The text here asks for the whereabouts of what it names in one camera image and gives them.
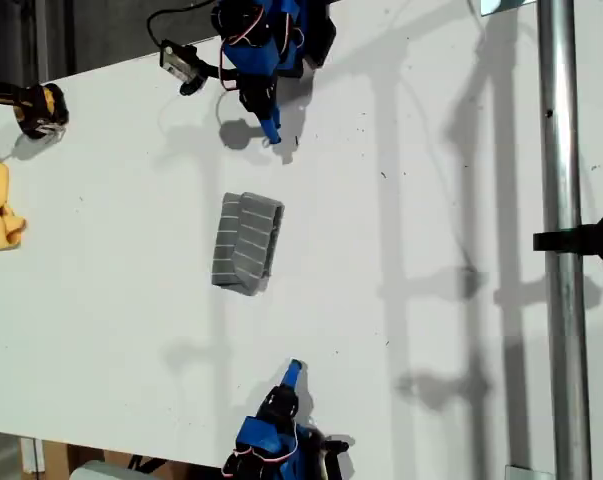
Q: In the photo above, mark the black camera stalk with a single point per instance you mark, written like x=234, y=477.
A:
x=201, y=76

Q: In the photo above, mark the black yellow clamp tool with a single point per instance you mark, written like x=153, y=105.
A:
x=36, y=107

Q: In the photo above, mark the black camera box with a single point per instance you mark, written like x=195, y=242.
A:
x=177, y=61
x=335, y=457

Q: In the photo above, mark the grey striped towel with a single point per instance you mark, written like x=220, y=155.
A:
x=246, y=245

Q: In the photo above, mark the black post clamp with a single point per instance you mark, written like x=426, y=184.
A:
x=581, y=240

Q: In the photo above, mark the white table bracket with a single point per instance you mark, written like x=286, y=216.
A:
x=31, y=455

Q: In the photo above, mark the brown cardboard box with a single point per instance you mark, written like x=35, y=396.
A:
x=56, y=460

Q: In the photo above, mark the steel post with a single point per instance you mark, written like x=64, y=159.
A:
x=563, y=150

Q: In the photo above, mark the white plastic object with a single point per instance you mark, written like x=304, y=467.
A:
x=101, y=472

